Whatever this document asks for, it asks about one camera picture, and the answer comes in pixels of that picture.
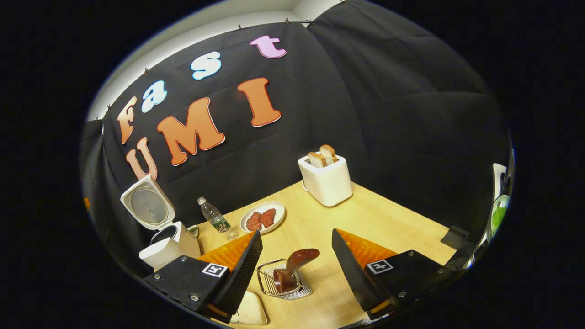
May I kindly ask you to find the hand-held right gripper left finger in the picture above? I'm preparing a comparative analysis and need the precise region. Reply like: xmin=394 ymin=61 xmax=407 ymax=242
xmin=143 ymin=230 xmax=264 ymax=324

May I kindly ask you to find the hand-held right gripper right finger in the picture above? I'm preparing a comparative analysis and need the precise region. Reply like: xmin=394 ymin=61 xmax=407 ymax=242
xmin=331 ymin=228 xmax=455 ymax=321

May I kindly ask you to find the brown wooden spoon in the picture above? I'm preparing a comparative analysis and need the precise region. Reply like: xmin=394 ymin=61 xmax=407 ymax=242
xmin=273 ymin=248 xmax=320 ymax=294

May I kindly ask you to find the metal wire chopstick holder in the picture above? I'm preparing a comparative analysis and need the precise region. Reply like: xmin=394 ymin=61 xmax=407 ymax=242
xmin=257 ymin=258 xmax=312 ymax=301

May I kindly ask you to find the white rice cooker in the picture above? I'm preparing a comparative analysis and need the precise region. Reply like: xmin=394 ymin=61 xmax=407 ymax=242
xmin=120 ymin=175 xmax=202 ymax=270

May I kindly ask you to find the cream rice tray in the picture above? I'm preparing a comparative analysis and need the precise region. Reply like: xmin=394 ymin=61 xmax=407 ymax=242
xmin=230 ymin=290 xmax=268 ymax=326

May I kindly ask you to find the clear plastic water bottle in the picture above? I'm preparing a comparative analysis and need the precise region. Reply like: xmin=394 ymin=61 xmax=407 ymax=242
xmin=197 ymin=196 xmax=231 ymax=234

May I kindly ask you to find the white plate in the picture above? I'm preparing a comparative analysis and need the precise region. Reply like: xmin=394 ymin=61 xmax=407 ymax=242
xmin=240 ymin=201 xmax=286 ymax=235

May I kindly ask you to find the white toaster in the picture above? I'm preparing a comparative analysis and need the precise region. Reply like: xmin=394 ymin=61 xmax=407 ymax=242
xmin=298 ymin=153 xmax=353 ymax=207

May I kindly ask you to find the black flat patch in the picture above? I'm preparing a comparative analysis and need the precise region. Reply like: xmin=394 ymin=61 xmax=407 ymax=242
xmin=441 ymin=225 xmax=469 ymax=250

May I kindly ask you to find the green object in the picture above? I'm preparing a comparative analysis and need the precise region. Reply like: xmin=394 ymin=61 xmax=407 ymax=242
xmin=490 ymin=195 xmax=510 ymax=234

